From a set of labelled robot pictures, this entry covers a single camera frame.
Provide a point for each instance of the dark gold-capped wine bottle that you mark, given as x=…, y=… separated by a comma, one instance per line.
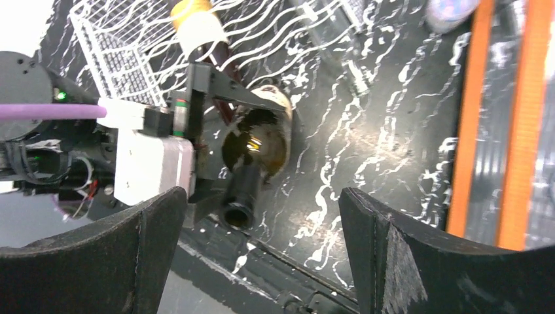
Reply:
x=201, y=35

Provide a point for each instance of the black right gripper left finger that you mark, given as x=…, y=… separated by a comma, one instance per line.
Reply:
x=118, y=264

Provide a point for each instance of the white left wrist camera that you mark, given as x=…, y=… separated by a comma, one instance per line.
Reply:
x=149, y=158

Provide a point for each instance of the orange wooden shelf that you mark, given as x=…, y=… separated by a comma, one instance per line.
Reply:
x=503, y=181

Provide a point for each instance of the white wire wine rack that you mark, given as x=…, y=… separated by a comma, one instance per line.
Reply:
x=133, y=51

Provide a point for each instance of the dark black-capped wine bottle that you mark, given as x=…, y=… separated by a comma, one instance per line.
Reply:
x=256, y=148

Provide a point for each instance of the small clear plastic cup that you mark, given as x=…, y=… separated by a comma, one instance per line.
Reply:
x=442, y=16

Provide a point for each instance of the clear neck bottle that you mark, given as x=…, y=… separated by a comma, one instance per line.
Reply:
x=333, y=27

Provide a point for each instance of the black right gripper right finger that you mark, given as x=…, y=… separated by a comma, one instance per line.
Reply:
x=401, y=265

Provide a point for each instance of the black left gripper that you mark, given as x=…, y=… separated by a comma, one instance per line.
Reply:
x=206, y=83

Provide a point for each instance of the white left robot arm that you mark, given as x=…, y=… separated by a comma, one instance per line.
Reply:
x=56, y=136

